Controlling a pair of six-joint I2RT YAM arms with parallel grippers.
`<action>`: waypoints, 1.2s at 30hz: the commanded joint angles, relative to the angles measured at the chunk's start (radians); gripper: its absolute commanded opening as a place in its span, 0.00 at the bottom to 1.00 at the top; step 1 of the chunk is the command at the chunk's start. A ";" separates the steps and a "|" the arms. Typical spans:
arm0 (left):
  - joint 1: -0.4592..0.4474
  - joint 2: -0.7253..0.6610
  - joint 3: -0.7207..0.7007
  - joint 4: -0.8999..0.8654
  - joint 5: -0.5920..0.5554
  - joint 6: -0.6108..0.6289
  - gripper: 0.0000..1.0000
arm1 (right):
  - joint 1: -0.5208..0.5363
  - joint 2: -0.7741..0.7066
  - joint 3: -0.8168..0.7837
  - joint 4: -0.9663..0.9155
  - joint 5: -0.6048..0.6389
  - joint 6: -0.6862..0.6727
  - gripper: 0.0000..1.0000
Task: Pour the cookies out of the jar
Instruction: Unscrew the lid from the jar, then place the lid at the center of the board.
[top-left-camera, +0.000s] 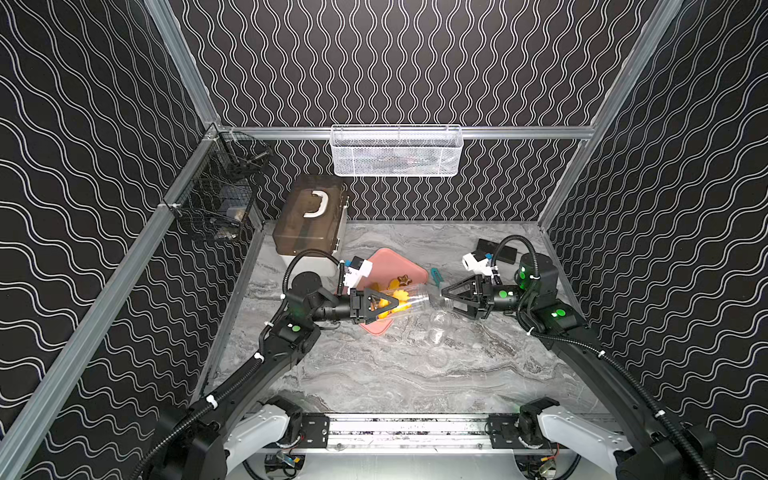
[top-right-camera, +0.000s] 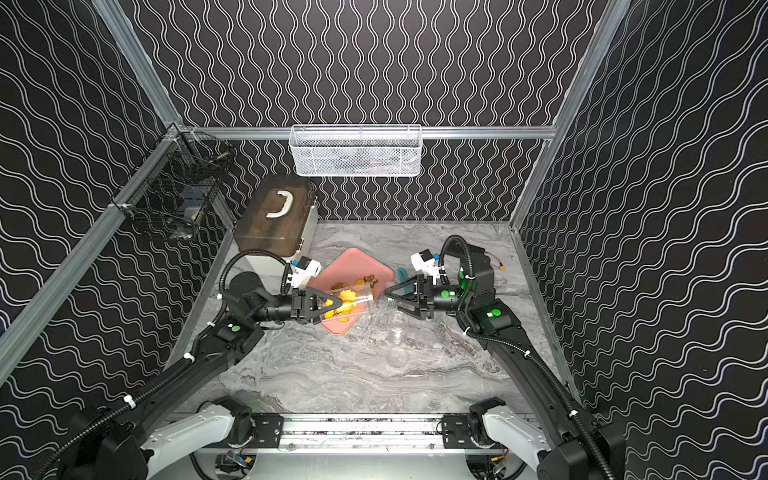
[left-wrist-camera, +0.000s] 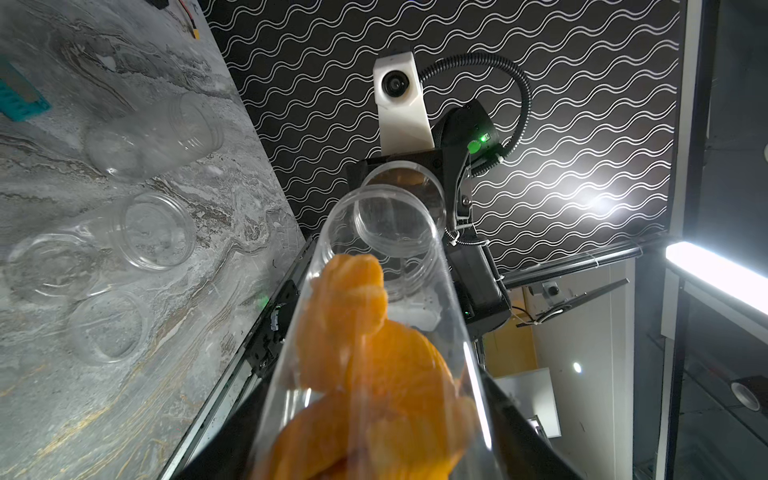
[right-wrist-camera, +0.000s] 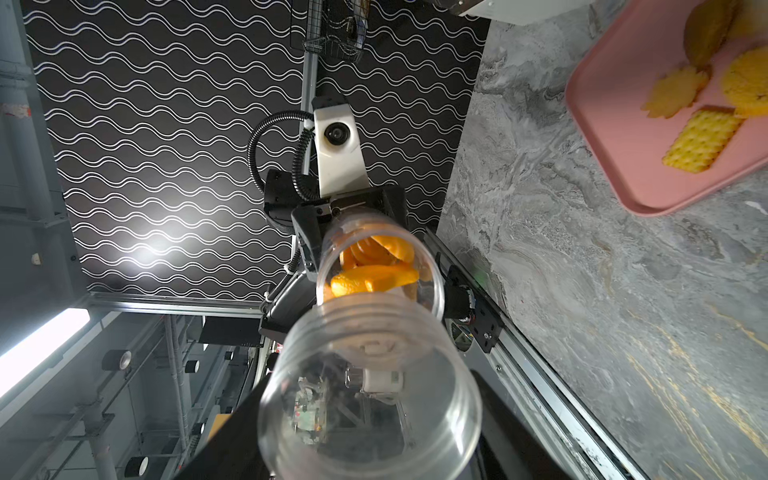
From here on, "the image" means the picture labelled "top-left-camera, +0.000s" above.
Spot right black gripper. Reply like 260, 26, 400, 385
441, 278, 535, 318

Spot clear jar brown cookies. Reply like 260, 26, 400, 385
427, 311, 453, 345

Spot clear jar orange cookies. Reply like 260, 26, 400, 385
377, 284, 431, 320

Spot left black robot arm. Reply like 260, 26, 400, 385
131, 249, 401, 479

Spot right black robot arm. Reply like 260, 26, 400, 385
441, 234, 717, 479

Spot teal utility knife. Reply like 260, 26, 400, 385
430, 267, 444, 287

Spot pink plastic tray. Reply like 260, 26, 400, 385
344, 248, 429, 336

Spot black battery pack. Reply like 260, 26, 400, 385
473, 239, 518, 264

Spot brown lid storage box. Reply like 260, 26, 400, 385
272, 175, 349, 264

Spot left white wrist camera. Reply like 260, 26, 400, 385
343, 256, 373, 289

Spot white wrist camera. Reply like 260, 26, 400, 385
343, 256, 373, 289
461, 250, 494, 277

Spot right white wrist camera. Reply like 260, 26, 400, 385
461, 250, 494, 277

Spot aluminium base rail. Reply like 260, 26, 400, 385
173, 412, 649, 451

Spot white wire basket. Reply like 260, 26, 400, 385
329, 124, 464, 177

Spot black wire basket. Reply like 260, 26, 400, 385
172, 132, 273, 243

